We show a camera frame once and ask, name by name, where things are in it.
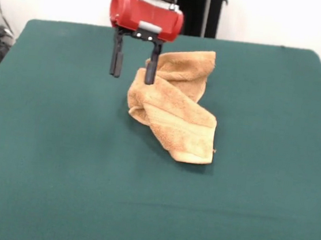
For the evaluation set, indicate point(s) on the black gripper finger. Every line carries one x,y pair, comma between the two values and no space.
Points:
151,69
116,63

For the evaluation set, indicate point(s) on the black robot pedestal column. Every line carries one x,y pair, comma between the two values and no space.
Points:
198,14

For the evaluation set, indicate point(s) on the tan terry towel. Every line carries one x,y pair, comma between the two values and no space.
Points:
178,119

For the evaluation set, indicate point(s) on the dark green table cloth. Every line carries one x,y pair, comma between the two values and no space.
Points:
59,143

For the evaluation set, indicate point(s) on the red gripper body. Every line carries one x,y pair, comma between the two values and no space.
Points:
148,20

